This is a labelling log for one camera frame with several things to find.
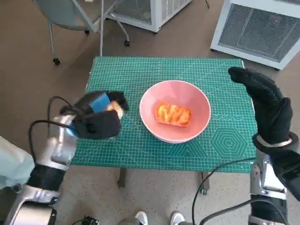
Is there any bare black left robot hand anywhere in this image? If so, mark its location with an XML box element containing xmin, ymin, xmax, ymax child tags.
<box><xmin>75</xmin><ymin>90</ymin><xmax>129</xmax><ymax>116</ymax></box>

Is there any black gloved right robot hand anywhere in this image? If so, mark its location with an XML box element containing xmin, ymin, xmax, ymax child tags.
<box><xmin>228</xmin><ymin>67</ymin><xmax>293</xmax><ymax>146</ymax></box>

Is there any round toy bread bun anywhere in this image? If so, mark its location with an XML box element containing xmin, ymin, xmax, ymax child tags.
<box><xmin>109</xmin><ymin>100</ymin><xmax>125</xmax><ymax>120</ymax></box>

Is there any pink bowl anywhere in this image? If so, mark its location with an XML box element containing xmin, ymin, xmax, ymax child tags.
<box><xmin>139</xmin><ymin>80</ymin><xmax>211</xmax><ymax>144</ymax></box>

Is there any rectangular toy bread loaf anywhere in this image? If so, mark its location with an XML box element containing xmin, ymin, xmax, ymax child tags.
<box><xmin>155</xmin><ymin>102</ymin><xmax>192</xmax><ymax>128</ymax></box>

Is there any green cutting mat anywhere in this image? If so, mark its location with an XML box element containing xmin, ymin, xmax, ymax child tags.
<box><xmin>69</xmin><ymin>57</ymin><xmax>258</xmax><ymax>173</ymax></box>

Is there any thin grey metal pole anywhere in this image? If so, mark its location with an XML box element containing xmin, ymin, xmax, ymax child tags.
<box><xmin>99</xmin><ymin>0</ymin><xmax>105</xmax><ymax>57</ymax></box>

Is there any large white vented cabinet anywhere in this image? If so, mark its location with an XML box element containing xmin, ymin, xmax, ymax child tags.
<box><xmin>210</xmin><ymin>0</ymin><xmax>300</xmax><ymax>71</ymax></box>

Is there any dark metal table leg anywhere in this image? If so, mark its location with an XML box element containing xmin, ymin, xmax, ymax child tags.
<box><xmin>200</xmin><ymin>172</ymin><xmax>210</xmax><ymax>195</ymax></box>
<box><xmin>118</xmin><ymin>167</ymin><xmax>127</xmax><ymax>188</ymax></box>

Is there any grey office chair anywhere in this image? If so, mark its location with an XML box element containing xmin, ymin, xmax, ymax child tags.
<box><xmin>32</xmin><ymin>0</ymin><xmax>131</xmax><ymax>66</ymax></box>

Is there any person's leg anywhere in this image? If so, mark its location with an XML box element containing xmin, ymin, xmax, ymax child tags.
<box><xmin>0</xmin><ymin>135</ymin><xmax>36</xmax><ymax>190</ymax></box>

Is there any small black device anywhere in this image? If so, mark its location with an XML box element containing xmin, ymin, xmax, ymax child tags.
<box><xmin>81</xmin><ymin>215</ymin><xmax>99</xmax><ymax>225</ymax></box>

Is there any white shoe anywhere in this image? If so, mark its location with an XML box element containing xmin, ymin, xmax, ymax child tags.
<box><xmin>170</xmin><ymin>211</ymin><xmax>185</xmax><ymax>225</ymax></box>
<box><xmin>135</xmin><ymin>210</ymin><xmax>149</xmax><ymax>225</ymax></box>

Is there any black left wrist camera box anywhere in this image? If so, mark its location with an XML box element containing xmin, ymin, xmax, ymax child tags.
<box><xmin>75</xmin><ymin>110</ymin><xmax>122</xmax><ymax>141</ymax></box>

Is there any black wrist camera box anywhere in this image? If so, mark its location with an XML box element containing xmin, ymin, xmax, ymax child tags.
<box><xmin>280</xmin><ymin>168</ymin><xmax>300</xmax><ymax>202</ymax></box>
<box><xmin>75</xmin><ymin>110</ymin><xmax>122</xmax><ymax>141</ymax></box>

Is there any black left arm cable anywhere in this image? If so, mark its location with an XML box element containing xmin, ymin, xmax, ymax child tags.
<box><xmin>29</xmin><ymin>95</ymin><xmax>78</xmax><ymax>165</ymax></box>

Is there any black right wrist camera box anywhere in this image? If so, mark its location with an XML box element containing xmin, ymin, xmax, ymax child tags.
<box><xmin>280</xmin><ymin>168</ymin><xmax>300</xmax><ymax>202</ymax></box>

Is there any long black robot cable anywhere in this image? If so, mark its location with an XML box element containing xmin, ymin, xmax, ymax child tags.
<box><xmin>192</xmin><ymin>157</ymin><xmax>256</xmax><ymax>225</ymax></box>

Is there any looped black robot cable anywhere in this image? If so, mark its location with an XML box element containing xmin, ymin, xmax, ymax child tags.
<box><xmin>200</xmin><ymin>199</ymin><xmax>290</xmax><ymax>225</ymax></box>

